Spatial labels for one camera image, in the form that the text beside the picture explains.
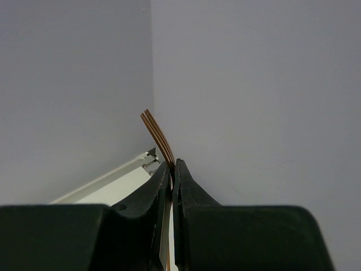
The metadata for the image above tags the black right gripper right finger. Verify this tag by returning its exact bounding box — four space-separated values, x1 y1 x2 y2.
173 159 334 270

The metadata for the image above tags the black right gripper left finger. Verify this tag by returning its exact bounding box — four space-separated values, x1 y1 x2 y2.
1 163 170 270

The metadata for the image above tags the rose gold fork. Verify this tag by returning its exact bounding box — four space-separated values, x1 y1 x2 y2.
140 108 177 271

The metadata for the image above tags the aluminium table edge rail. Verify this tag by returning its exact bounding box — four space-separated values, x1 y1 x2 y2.
52 148 161 206

